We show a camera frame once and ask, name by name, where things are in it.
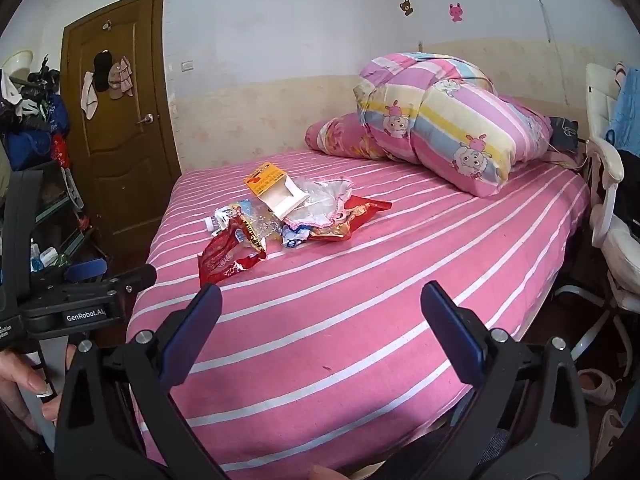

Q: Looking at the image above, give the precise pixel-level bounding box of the storage shelf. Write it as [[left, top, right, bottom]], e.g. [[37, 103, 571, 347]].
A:
[[0, 157, 108, 283]]

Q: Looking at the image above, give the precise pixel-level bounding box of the white hanging cloth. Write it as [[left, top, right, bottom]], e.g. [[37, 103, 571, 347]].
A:
[[81, 71, 100, 121]]

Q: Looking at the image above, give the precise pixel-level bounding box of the person's left hand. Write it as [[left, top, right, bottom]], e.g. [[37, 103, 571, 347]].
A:
[[0, 345, 77, 436]]

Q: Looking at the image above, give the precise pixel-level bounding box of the brown wooden door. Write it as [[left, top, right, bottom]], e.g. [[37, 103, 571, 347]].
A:
[[60, 0, 183, 271]]

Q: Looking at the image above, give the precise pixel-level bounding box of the blue white wrapper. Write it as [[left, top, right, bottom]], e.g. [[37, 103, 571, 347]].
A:
[[280, 222, 314, 250]]

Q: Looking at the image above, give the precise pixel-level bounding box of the black hat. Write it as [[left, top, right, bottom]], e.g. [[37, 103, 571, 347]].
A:
[[93, 51, 114, 93]]

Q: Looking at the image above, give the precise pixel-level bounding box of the blue towel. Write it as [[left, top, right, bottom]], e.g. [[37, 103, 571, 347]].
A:
[[606, 67, 640, 150]]

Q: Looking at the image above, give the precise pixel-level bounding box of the wall cable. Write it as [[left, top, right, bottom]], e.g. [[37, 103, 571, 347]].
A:
[[537, 0, 554, 44]]

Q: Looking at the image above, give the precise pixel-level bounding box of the red snack bag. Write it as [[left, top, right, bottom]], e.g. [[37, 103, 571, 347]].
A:
[[198, 210, 268, 288], [307, 196, 393, 244]]

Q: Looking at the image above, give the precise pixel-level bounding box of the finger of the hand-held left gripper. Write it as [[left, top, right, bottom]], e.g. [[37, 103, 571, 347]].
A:
[[64, 258, 109, 284], [106, 263, 158, 307]]

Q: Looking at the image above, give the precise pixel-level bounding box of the pink floral pillow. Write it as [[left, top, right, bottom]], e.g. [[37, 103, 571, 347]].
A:
[[305, 112, 396, 162]]

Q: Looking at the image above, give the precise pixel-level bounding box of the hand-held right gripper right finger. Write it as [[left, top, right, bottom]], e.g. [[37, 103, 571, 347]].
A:
[[420, 281, 593, 480]]

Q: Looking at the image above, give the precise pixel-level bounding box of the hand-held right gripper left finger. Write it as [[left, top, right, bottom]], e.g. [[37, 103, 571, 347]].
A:
[[52, 282, 226, 480]]

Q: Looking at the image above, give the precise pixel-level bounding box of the beige slipper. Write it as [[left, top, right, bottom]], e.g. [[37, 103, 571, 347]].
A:
[[590, 407, 627, 455]]

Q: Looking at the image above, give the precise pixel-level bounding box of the blue bag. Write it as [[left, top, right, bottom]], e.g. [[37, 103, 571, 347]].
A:
[[4, 95, 69, 172]]

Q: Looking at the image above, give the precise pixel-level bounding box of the white shoe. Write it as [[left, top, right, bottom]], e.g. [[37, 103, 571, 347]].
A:
[[577, 367, 617, 407]]

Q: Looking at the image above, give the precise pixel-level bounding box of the white office chair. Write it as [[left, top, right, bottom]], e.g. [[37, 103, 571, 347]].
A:
[[552, 62, 640, 381]]

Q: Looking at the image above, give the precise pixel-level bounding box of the white gauze cloth pink edge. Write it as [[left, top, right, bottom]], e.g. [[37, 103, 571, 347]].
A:
[[285, 175, 357, 227]]

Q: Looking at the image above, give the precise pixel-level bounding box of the orange cardboard box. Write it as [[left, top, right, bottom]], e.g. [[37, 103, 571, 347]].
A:
[[244, 161, 309, 221]]

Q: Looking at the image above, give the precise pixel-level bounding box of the folded pink cartoon quilt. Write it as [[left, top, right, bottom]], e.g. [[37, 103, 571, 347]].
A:
[[352, 51, 553, 198]]

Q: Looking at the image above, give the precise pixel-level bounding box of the dark cloth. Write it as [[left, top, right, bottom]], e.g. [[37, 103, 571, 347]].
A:
[[547, 116, 581, 153]]

